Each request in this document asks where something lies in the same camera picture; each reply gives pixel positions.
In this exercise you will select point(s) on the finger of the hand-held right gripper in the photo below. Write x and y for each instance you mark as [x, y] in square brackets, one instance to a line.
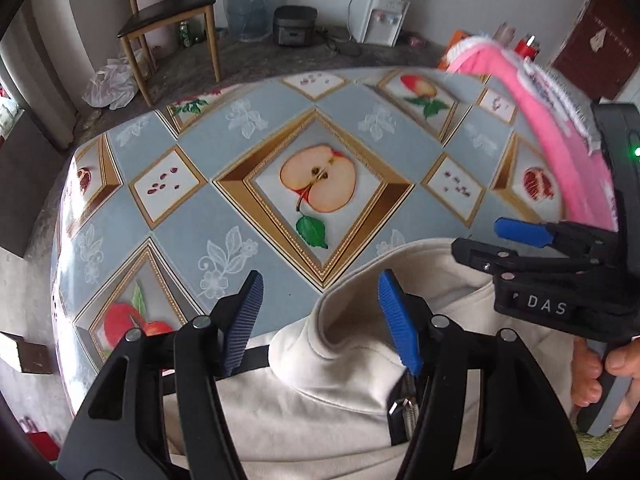
[522, 232]
[480, 257]

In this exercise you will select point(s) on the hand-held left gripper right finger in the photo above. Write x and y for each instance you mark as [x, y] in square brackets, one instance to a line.
[397, 320]

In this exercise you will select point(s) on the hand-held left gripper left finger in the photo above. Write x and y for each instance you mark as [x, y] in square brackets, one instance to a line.
[245, 325]

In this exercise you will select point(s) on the cream zip jacket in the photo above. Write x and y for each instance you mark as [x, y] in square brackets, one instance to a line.
[325, 410]

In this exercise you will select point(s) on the person's right hand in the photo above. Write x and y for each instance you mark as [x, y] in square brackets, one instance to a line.
[585, 375]

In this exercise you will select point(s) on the pink floral blanket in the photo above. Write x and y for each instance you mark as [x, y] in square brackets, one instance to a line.
[565, 160]

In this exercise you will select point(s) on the fruit print tablecloth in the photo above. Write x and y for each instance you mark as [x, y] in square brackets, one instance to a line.
[200, 210]

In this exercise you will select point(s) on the grey sequin lace cloth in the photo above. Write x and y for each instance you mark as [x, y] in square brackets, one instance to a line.
[555, 95]

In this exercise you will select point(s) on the brown wooden door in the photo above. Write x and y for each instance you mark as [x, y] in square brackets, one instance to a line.
[595, 65]

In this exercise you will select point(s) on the red bottle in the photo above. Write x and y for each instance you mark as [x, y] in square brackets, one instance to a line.
[528, 47]

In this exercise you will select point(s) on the pale pink bottle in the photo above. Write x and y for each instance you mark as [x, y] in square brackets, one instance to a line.
[505, 34]

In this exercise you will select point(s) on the small beige hanging cloth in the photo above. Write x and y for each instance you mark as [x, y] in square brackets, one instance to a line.
[598, 40]

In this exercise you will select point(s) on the small cardboard box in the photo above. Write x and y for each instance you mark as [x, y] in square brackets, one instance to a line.
[22, 355]

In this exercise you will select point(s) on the white water dispenser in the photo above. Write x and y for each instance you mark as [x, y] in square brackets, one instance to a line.
[382, 22]

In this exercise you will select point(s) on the dark grey cabinet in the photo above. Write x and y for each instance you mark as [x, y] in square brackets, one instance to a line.
[25, 185]

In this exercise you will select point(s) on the white plastic bag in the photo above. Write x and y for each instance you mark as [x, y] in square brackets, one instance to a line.
[112, 82]

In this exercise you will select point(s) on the green drink can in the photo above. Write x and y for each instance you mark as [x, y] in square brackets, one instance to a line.
[185, 35]

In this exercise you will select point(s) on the black rice cooker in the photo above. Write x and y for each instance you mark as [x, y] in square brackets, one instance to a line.
[295, 25]

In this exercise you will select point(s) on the empty blue water jug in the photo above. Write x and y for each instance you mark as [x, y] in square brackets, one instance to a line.
[248, 12]

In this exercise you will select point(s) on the wooden chair with dark seat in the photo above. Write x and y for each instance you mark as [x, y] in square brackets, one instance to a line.
[165, 10]

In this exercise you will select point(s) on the grey curtain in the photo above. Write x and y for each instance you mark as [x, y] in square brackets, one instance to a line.
[50, 60]

